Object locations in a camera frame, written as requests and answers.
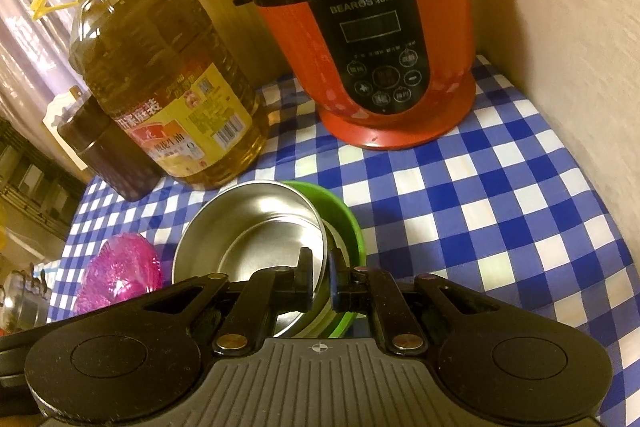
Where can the green plastic bowl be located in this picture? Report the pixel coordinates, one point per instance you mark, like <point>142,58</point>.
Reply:
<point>345,217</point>

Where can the small purple glass dish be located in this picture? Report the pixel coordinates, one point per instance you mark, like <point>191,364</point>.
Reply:
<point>120,267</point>

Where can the dark wooden shelf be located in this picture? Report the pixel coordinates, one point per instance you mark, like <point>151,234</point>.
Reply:
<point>35,177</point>

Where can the stainless steel bowl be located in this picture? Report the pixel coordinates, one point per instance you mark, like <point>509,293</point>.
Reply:
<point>250,217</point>

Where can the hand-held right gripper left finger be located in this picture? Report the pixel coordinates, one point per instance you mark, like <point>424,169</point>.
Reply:
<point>304,282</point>

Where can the red electric pressure cooker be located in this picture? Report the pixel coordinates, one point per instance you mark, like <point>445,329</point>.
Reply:
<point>300,57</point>

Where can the glass jar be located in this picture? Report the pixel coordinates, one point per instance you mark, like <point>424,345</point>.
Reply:
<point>22,302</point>

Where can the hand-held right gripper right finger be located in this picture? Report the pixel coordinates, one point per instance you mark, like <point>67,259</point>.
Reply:
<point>338,287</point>

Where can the large cooking oil bottle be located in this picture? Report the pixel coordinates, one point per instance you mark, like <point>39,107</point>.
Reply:
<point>150,57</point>

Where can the blue white checked tablecloth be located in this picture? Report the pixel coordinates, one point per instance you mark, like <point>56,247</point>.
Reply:
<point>475,207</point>

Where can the dark brown jar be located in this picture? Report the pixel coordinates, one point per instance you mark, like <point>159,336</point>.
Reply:
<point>110,157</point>

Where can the pale sheer curtain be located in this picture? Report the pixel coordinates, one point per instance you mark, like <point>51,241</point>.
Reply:
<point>30,57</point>

